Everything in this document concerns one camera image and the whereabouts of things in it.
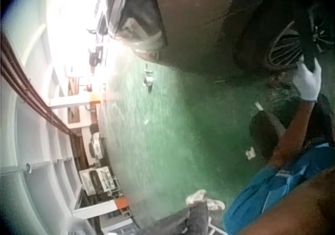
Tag white orange lift post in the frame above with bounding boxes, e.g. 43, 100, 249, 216
72, 197, 130, 220
49, 92, 106, 109

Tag person's left hand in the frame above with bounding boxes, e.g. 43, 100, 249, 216
292, 55, 322, 102

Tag row of parked vehicles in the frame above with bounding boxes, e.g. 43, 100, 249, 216
85, 0, 109, 74

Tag black long tool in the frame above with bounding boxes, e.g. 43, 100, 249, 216
294, 7, 321, 72

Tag white parked car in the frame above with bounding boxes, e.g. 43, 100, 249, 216
87, 131, 106, 165

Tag white workshop machine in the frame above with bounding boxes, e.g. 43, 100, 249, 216
78, 165, 122, 197

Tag car wheel with spoked rim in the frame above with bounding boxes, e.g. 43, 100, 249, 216
264, 2, 335, 72

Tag brown car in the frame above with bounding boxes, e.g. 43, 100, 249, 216
106, 0, 335, 76

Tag small white floor stand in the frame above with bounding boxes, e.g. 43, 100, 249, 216
142, 63, 155, 92

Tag red ceiling pipes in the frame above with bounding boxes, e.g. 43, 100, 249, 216
0, 33, 73, 137

